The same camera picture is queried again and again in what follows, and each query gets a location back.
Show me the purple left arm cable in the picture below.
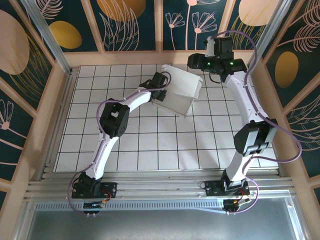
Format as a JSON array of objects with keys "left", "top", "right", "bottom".
[{"left": 66, "top": 71, "right": 172, "bottom": 216}]

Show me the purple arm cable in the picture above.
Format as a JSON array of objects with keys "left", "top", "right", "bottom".
[
  {"left": 211, "top": 30, "right": 303, "bottom": 216},
  {"left": 66, "top": 71, "right": 172, "bottom": 216}
]

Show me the aluminium corner post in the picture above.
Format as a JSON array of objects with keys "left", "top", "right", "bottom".
[
  {"left": 247, "top": 0, "right": 292, "bottom": 73},
  {"left": 19, "top": 0, "right": 73, "bottom": 75}
]

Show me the grey metal sheet panel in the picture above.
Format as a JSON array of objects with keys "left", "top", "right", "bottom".
[{"left": 24, "top": 197, "right": 301, "bottom": 240}]

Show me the white paper box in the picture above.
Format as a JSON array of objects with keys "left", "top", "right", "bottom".
[{"left": 152, "top": 64, "right": 204, "bottom": 119}]

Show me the aluminium side rail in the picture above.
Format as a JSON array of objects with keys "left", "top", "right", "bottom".
[{"left": 39, "top": 69, "right": 81, "bottom": 181}]

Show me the aluminium rail frame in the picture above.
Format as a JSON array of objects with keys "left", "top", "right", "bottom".
[{"left": 24, "top": 168, "right": 295, "bottom": 201}]

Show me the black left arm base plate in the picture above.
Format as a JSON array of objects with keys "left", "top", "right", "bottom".
[{"left": 71, "top": 181, "right": 118, "bottom": 200}]

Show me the slotted grey cable duct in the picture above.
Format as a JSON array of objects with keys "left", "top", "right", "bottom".
[{"left": 34, "top": 201, "right": 226, "bottom": 213}]

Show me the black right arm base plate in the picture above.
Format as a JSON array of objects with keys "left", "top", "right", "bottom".
[{"left": 204, "top": 180, "right": 251, "bottom": 197}]

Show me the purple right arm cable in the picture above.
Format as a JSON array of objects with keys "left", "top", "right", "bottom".
[{"left": 211, "top": 30, "right": 303, "bottom": 216}]

